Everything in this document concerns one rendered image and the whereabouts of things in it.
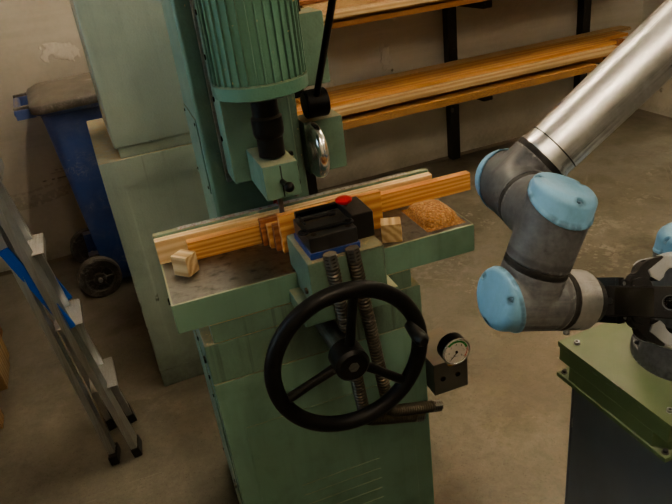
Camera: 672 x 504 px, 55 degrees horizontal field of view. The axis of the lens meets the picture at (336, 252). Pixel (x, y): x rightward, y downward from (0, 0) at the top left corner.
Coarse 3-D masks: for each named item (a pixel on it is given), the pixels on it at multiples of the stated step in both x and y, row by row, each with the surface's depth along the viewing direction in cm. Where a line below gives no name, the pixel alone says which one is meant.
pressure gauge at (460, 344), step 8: (448, 336) 131; (456, 336) 131; (440, 344) 131; (448, 344) 129; (456, 344) 130; (464, 344) 131; (440, 352) 131; (448, 352) 131; (464, 352) 132; (448, 360) 131; (456, 360) 132
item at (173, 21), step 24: (168, 0) 128; (168, 24) 141; (192, 24) 128; (192, 48) 130; (192, 72) 132; (192, 96) 134; (288, 96) 140; (192, 120) 142; (192, 144) 157; (216, 144) 139; (216, 168) 141; (216, 192) 143; (240, 192) 145; (216, 216) 148
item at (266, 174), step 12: (252, 156) 127; (288, 156) 125; (252, 168) 130; (264, 168) 121; (276, 168) 121; (288, 168) 122; (252, 180) 134; (264, 180) 122; (276, 180) 122; (288, 180) 123; (264, 192) 124; (276, 192) 123; (300, 192) 125
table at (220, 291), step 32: (416, 224) 130; (224, 256) 128; (256, 256) 126; (288, 256) 124; (416, 256) 126; (448, 256) 129; (192, 288) 118; (224, 288) 116; (256, 288) 117; (288, 288) 119; (192, 320) 115; (224, 320) 117; (320, 320) 113
